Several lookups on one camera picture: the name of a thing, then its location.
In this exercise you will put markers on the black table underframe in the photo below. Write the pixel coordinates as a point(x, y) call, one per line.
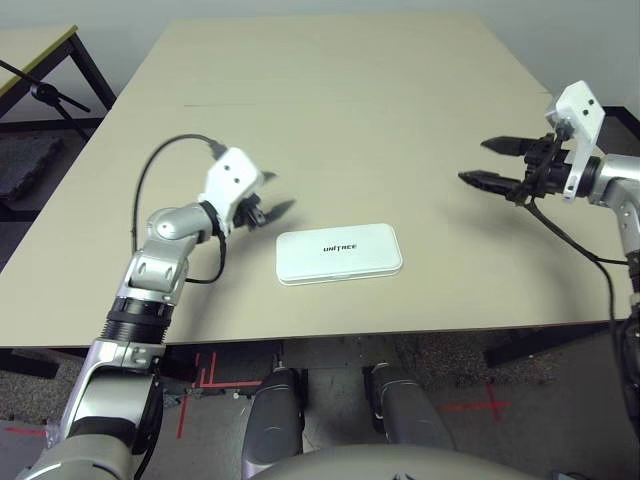
point(530, 347)

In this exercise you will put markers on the dark foam floor mat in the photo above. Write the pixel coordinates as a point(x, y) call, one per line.
point(25, 165)

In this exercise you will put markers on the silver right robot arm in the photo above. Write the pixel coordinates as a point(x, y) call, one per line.
point(615, 175)

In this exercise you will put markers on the grey robot torso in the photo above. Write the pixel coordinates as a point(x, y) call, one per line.
point(350, 467)

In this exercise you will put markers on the black tripod stand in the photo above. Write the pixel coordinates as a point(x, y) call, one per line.
point(41, 93)

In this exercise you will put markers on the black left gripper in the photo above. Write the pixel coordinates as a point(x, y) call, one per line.
point(250, 214)

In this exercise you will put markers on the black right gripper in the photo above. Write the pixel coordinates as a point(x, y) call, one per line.
point(547, 172)

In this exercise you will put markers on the red floor tape cross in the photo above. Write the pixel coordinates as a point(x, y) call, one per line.
point(495, 405)

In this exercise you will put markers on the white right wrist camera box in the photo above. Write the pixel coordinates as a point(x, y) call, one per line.
point(580, 107)

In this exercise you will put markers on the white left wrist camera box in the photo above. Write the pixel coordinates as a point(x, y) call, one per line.
point(232, 172)

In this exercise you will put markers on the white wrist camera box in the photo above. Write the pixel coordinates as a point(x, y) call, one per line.
point(232, 172)
point(580, 107)

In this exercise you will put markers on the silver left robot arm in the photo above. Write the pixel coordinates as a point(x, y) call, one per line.
point(165, 230)

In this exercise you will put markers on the beige side table black frame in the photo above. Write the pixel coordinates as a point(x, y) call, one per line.
point(30, 50)

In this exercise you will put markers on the grey left robot leg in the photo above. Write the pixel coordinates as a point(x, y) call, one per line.
point(272, 425)

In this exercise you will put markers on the grey right robot leg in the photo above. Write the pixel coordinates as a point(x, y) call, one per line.
point(410, 415)

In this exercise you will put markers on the grey robot leg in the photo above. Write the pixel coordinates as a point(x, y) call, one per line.
point(272, 425)
point(410, 415)

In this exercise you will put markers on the white plastic pencil case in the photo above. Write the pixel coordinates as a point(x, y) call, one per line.
point(310, 260)

